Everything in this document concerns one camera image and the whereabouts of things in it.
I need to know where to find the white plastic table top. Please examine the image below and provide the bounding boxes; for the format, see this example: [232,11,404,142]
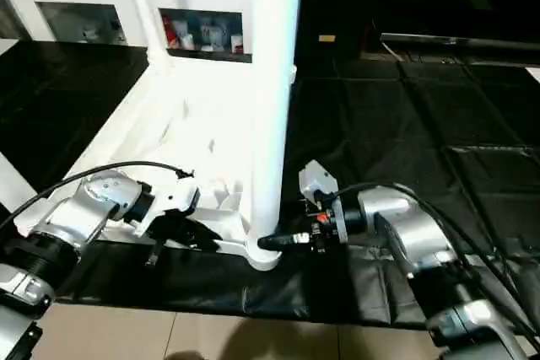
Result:
[17,61,296,270]

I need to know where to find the black work mat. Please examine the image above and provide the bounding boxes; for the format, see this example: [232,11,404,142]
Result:
[0,40,540,327]

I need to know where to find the crumpled black plastic sheet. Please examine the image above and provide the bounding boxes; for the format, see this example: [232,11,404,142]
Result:
[287,52,540,327]

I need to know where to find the dark low furniture silver edge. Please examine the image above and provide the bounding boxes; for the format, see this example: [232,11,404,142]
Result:
[380,33,540,62]

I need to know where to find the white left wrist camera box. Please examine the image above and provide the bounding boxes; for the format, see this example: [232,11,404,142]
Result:
[143,176,202,234]

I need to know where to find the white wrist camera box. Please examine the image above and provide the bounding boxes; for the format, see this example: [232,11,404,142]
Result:
[143,176,202,234]
[299,160,340,202]

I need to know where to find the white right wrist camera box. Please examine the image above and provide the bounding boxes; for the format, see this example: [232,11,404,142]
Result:
[299,160,340,202]

